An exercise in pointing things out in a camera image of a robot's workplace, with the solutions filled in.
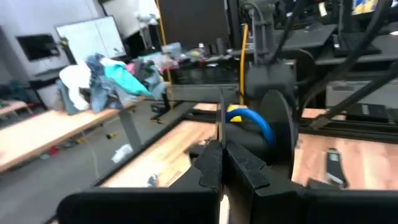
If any dark grey side desk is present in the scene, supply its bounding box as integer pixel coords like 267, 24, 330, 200
273, 23, 398, 66

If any pile of clothes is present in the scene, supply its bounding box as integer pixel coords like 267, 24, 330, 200
57, 53, 167, 115

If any blue cord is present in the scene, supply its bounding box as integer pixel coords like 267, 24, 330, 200
225, 108, 277, 147

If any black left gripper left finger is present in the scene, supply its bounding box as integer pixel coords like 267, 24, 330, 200
57, 139, 224, 224

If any black utility knife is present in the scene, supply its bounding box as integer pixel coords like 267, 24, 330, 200
325, 147, 348, 189

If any wooden desk with grey legs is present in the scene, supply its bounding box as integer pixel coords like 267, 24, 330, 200
0, 95, 147, 174

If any thick yellow cable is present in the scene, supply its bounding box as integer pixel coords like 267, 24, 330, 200
238, 24, 249, 106

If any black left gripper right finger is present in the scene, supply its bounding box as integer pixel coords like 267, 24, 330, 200
224, 142, 398, 224

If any black plastic wire spool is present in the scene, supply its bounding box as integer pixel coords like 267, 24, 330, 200
216, 89, 295, 180

